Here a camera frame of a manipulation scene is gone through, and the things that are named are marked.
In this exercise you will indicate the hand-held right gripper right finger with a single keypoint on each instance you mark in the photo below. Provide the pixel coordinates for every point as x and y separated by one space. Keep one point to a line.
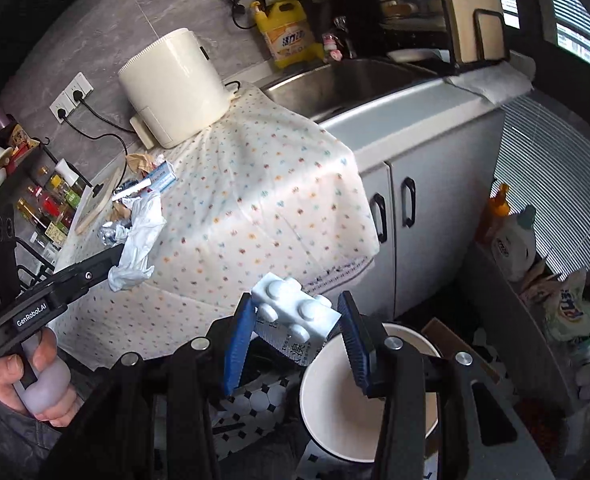
357 345

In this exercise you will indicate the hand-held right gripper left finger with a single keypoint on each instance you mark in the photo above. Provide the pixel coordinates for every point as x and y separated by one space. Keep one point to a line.
238 345

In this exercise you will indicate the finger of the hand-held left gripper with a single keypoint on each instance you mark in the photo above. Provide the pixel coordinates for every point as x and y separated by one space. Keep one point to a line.
90 272

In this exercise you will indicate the white tissue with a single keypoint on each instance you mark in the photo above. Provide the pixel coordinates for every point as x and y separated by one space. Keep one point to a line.
142 240

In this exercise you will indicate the white paper bucket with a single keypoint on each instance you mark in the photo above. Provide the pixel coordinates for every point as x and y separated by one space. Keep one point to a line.
340 405

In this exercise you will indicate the white blister pack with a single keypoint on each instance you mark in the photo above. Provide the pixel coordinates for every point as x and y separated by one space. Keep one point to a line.
290 305

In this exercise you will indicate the person's left forearm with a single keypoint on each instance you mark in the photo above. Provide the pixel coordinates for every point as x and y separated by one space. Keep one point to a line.
5 445

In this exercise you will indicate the person's left hand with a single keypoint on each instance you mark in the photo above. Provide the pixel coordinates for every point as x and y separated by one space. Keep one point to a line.
5 382

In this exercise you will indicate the silver foil wrapper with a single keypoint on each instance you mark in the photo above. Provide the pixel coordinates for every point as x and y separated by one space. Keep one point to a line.
111 232

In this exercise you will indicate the row of seasoning bottles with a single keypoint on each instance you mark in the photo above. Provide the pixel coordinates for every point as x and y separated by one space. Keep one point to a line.
52 200

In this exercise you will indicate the crumpled brown paper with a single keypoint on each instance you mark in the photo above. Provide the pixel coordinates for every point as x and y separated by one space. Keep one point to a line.
141 162

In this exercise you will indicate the floral tablecloth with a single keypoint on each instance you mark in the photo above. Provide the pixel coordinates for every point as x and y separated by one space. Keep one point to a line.
255 185

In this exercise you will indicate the white laundry detergent bottle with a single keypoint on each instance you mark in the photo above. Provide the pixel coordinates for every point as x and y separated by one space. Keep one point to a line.
515 247

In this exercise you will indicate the orange bottle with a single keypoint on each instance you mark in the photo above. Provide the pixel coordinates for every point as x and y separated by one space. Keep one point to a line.
496 212

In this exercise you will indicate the white kitchen cabinet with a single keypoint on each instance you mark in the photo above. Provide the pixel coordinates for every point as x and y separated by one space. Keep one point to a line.
440 170

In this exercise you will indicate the cream air fryer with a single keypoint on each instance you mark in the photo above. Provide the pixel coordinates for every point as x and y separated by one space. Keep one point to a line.
175 85

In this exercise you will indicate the laundry detergent bag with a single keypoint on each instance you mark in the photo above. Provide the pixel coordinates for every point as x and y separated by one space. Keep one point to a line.
570 305

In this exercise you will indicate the white window blinds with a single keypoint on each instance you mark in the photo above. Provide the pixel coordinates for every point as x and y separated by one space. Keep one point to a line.
550 170

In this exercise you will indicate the stainless steel sink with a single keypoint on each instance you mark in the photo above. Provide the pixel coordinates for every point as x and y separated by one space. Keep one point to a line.
345 85

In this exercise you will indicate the white cloth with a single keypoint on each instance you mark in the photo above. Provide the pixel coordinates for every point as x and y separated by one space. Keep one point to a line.
490 82

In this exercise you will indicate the white soap dish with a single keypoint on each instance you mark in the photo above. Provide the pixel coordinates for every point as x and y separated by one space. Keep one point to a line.
407 55

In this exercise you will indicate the pink white faucet filter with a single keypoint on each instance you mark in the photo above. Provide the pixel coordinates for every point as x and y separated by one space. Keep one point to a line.
331 46

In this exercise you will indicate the yellow detergent bottle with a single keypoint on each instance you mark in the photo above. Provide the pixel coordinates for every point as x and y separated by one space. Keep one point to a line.
287 35

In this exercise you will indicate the black dish rack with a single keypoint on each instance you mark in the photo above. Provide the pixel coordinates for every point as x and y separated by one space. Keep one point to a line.
410 15

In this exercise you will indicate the white wall socket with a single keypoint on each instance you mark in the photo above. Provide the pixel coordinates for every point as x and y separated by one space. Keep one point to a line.
61 107
79 85

